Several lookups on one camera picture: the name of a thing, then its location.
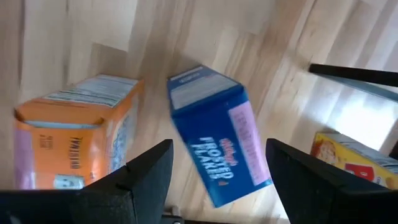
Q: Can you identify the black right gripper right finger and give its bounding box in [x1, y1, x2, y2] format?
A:
[266, 138, 398, 224]

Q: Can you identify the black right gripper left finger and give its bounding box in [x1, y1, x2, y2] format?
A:
[0, 139, 174, 224]

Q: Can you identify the yellow Corn Pops cereal box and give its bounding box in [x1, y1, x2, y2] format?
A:
[310, 131, 398, 190]

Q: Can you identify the orange Mini Wheats cereal box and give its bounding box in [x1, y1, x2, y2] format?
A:
[12, 73, 146, 191]

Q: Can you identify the blue Frosted Flakes cereal box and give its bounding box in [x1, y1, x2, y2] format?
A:
[166, 64, 274, 208]

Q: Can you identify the wooden shelf with black frame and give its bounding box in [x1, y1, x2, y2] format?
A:
[308, 63, 398, 161]

